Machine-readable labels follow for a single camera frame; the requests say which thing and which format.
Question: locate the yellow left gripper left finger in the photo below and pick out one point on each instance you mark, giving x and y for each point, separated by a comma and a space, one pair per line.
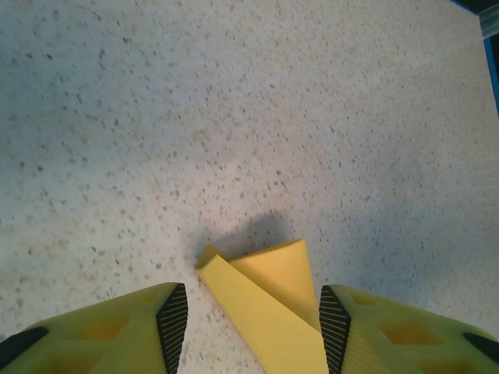
97, 343

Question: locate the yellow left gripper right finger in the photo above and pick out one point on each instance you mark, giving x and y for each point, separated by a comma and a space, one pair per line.
409, 343

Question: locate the blue table frame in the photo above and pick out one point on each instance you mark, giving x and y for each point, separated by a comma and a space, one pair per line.
493, 66

